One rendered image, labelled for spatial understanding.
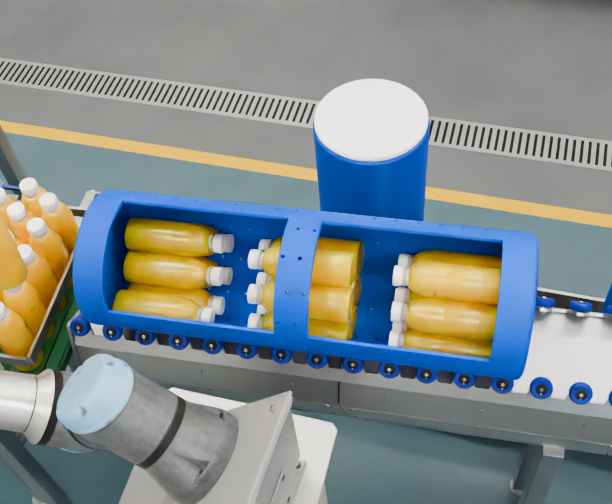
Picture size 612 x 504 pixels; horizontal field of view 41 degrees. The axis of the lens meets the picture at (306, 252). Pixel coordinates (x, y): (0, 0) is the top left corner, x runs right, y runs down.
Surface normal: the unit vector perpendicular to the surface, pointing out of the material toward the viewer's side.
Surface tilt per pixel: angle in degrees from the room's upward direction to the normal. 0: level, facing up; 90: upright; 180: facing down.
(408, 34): 0
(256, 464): 49
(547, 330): 0
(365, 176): 90
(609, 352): 0
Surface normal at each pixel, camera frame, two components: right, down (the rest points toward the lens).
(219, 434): 0.36, -0.62
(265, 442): -0.76, -0.55
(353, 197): -0.37, 0.77
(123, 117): -0.07, -0.59
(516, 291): -0.14, -0.22
